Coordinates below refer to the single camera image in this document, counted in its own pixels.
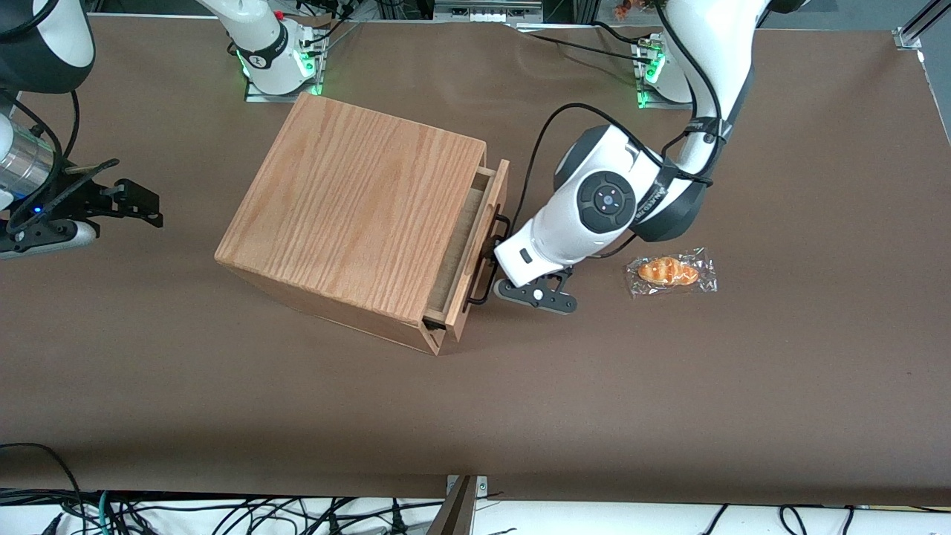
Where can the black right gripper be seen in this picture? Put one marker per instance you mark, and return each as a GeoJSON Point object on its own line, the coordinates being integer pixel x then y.
{"type": "Point", "coordinates": [83, 199]}

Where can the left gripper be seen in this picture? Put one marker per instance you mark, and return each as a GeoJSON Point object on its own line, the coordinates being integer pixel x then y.
{"type": "Point", "coordinates": [489, 250]}

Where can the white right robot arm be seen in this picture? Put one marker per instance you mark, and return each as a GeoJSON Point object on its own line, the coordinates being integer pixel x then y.
{"type": "Point", "coordinates": [260, 44]}

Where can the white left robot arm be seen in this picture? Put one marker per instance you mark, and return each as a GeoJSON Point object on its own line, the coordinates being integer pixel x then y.
{"type": "Point", "coordinates": [713, 44]}

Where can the wooden drawer cabinet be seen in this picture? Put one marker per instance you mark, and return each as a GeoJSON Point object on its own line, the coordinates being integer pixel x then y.
{"type": "Point", "coordinates": [349, 208]}

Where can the bread roll in clear wrapper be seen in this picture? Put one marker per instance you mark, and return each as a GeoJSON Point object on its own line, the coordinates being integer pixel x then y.
{"type": "Point", "coordinates": [667, 272]}

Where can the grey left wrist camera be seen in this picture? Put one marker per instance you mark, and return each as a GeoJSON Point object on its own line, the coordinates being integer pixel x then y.
{"type": "Point", "coordinates": [546, 297]}

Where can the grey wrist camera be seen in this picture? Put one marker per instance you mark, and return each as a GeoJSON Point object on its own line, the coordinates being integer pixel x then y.
{"type": "Point", "coordinates": [44, 241]}
{"type": "Point", "coordinates": [546, 297]}

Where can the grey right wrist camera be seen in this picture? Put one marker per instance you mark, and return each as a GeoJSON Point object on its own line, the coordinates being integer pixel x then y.
{"type": "Point", "coordinates": [44, 241]}

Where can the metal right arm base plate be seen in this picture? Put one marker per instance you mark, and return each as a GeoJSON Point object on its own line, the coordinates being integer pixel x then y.
{"type": "Point", "coordinates": [256, 93]}

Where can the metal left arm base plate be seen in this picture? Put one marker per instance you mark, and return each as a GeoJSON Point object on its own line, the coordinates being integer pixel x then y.
{"type": "Point", "coordinates": [648, 95]}

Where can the metal table bracket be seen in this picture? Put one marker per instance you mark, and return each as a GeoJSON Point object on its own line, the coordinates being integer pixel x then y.
{"type": "Point", "coordinates": [461, 505]}

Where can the aluminium frame profile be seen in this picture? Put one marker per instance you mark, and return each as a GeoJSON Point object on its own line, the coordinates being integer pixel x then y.
{"type": "Point", "coordinates": [917, 26]}

